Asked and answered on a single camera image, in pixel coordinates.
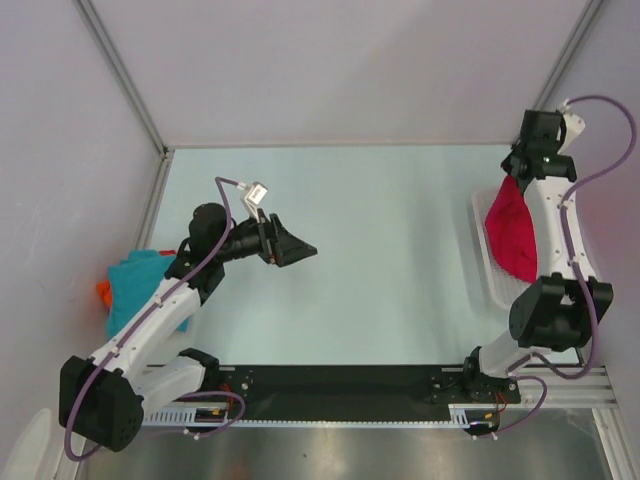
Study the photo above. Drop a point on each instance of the white slotted cable duct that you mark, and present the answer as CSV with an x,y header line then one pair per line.
x,y
188,416

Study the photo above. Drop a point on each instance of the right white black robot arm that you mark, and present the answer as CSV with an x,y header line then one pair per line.
x,y
556,320

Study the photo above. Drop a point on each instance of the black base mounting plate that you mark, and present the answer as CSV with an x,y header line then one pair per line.
x,y
358,393

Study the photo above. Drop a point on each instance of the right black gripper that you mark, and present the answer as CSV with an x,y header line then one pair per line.
x,y
507,161

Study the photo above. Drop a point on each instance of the teal folded t shirt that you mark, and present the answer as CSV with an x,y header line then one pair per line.
x,y
132,283

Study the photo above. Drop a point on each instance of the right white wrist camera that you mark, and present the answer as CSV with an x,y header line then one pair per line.
x,y
572,126

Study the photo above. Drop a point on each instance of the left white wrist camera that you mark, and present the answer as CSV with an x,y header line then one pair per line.
x,y
251,196

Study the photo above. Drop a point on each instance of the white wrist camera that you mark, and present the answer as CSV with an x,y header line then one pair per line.
x,y
572,126
251,196

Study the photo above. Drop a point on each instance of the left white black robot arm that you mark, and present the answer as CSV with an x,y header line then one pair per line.
x,y
106,397

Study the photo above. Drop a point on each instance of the white plastic basket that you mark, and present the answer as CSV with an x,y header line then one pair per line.
x,y
503,288

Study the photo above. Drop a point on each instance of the red t shirt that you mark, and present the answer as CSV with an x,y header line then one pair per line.
x,y
511,233

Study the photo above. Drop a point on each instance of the orange folded t shirt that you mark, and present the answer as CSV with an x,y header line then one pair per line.
x,y
104,291

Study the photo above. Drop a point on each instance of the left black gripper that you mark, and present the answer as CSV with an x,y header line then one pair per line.
x,y
277,245

